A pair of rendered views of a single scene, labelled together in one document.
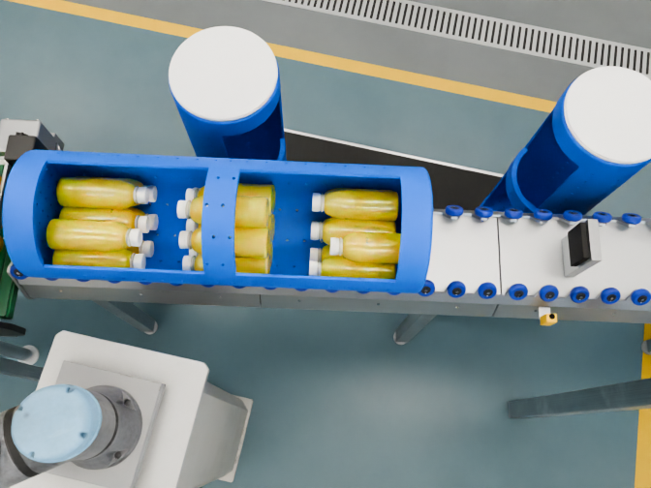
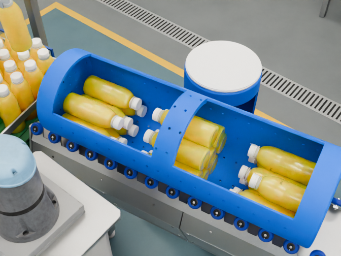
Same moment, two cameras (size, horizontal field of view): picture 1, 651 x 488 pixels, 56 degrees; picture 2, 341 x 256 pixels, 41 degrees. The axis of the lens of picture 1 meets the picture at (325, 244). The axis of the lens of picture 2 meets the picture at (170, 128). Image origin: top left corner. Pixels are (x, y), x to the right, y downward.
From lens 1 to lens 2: 0.45 m
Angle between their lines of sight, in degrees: 27
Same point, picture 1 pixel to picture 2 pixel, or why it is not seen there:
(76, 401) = (23, 150)
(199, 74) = (207, 60)
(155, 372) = (83, 201)
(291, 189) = (238, 144)
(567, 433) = not seen: outside the picture
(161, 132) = not seen: hidden behind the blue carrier
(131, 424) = (47, 214)
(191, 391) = (100, 224)
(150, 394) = (71, 208)
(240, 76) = (233, 70)
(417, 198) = (333, 157)
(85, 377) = not seen: hidden behind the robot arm
